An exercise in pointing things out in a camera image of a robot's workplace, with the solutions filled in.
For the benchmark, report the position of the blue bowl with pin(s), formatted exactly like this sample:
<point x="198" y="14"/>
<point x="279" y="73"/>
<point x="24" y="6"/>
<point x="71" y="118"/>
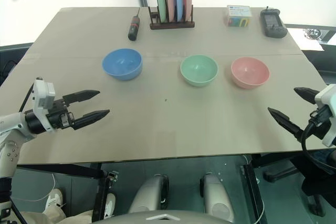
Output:
<point x="123" y="69"/>

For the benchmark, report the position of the clear box with coloured items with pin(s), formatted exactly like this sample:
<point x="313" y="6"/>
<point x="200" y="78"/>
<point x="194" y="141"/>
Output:
<point x="239" y="16"/>

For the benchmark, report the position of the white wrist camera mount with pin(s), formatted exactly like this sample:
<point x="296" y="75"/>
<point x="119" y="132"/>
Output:
<point x="326" y="98"/>
<point x="43" y="98"/>

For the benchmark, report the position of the white sneaker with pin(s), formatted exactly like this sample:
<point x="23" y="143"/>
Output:
<point x="110" y="204"/>
<point x="53" y="199"/>

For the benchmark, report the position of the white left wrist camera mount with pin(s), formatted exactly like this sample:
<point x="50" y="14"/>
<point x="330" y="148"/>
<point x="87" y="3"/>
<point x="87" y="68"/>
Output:
<point x="43" y="98"/>

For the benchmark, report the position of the silver left robot leg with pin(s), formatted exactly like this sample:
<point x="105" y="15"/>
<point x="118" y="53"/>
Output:
<point x="149" y="192"/>

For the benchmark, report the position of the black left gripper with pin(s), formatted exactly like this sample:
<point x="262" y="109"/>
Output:
<point x="59" y="116"/>

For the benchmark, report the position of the pink-red bowl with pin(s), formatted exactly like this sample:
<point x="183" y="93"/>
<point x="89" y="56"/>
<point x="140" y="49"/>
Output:
<point x="249" y="75"/>

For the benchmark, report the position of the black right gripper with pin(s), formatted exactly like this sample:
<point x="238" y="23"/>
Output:
<point x="319" y="125"/>

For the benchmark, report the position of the green bowl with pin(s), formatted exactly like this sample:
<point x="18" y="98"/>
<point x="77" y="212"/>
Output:
<point x="199" y="73"/>

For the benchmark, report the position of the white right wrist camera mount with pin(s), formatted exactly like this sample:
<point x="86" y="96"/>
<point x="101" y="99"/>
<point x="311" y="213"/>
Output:
<point x="326" y="98"/>

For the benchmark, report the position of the dark chair base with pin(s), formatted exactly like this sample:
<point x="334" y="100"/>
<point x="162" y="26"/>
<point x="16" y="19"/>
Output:
<point x="315" y="182"/>

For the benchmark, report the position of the silver robot torso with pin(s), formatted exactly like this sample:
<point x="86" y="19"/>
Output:
<point x="162" y="217"/>

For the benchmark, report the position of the silver right robot leg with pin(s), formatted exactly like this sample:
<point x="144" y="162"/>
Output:
<point x="216" y="195"/>

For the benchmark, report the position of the black handheld remote controller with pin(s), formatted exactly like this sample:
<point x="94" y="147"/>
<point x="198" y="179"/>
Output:
<point x="273" y="24"/>

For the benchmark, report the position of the black table leg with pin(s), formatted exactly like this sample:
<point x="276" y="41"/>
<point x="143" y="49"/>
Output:
<point x="253" y="192"/>

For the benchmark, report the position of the dark wooden plate rack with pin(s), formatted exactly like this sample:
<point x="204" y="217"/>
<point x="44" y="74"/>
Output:
<point x="172" y="24"/>

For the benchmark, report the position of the black table leg frame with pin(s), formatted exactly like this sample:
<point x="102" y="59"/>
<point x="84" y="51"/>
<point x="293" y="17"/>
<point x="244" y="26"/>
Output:
<point x="99" y="182"/>

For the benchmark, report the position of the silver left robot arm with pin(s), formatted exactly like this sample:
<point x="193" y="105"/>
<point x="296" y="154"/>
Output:
<point x="13" y="127"/>

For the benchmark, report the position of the beige trouser leg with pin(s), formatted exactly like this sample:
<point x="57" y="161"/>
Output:
<point x="39" y="214"/>

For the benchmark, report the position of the black red-banded screwdriver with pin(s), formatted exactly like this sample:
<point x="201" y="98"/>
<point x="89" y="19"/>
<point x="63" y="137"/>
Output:
<point x="134" y="28"/>

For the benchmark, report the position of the silver robot leg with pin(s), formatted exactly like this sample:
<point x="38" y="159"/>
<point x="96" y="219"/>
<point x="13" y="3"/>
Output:
<point x="216" y="195"/>
<point x="149" y="192"/>

